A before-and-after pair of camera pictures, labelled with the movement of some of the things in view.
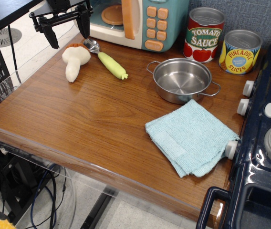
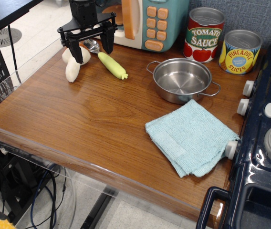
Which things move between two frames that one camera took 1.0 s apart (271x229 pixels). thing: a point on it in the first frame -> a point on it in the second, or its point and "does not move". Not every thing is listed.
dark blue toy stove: (259, 198) does not move
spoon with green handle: (92, 46) does not move
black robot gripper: (55, 11) -> (86, 22)
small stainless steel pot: (179, 80) does not move
